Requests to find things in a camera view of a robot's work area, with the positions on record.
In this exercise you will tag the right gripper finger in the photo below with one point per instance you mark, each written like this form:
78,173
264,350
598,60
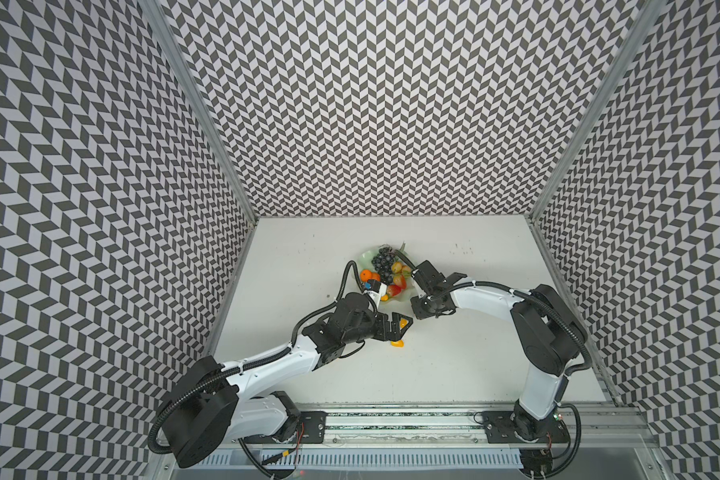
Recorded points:
444,307
422,307

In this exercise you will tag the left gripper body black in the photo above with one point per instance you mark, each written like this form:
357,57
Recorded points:
371,327

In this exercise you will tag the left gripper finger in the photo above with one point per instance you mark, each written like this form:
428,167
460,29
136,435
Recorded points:
396,317
391,335

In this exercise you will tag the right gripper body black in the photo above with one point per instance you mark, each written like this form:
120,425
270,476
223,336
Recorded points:
441,307

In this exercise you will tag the strawberry red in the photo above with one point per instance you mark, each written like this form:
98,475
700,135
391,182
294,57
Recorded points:
393,290

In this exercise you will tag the dark grape bunch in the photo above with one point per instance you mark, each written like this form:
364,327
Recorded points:
382,261

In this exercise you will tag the green wavy glass bowl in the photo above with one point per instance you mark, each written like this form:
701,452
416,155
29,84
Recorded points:
364,262

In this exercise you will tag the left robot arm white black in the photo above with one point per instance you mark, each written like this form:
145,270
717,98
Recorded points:
214,399

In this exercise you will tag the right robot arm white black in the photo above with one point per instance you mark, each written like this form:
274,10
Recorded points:
552,338

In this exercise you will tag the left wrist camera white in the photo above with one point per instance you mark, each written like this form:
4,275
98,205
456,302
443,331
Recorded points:
375,289

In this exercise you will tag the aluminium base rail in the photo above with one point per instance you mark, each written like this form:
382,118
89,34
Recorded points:
590,441

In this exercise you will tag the right corner aluminium post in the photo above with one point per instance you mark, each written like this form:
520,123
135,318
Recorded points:
635,38

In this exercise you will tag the corner aluminium post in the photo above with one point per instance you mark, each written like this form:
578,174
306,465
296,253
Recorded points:
164,37
635,38

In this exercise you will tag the left corner aluminium post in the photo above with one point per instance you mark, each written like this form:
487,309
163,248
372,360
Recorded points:
164,37

